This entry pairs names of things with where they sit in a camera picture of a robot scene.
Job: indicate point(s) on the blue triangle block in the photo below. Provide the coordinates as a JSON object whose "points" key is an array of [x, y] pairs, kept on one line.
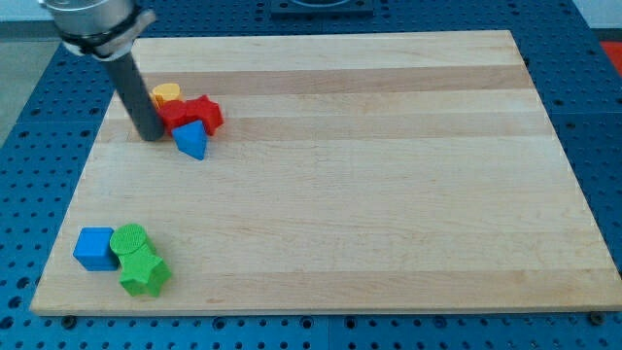
{"points": [[191, 139]]}

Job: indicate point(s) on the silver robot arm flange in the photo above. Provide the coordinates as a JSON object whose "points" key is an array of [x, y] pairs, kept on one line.
{"points": [[104, 29]]}

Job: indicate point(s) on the light wooden board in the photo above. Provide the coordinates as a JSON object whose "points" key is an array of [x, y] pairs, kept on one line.
{"points": [[364, 173]]}

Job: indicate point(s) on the red star block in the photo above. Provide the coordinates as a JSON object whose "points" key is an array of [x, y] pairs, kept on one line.
{"points": [[207, 111]]}

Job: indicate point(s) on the red cylinder block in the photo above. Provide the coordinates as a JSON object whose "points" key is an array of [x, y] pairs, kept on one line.
{"points": [[173, 114]]}

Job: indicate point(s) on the yellow cylinder block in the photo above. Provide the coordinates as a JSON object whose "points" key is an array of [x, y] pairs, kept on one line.
{"points": [[163, 93]]}

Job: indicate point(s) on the green cylinder block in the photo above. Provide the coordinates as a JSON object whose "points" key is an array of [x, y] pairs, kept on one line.
{"points": [[129, 239]]}

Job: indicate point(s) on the green star block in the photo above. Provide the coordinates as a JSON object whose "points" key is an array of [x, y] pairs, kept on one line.
{"points": [[144, 272]]}

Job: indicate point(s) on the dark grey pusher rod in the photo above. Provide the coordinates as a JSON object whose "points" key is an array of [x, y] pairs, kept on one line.
{"points": [[134, 96]]}

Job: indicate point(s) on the blue cube block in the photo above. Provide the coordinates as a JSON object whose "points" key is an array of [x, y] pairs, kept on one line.
{"points": [[93, 250]]}

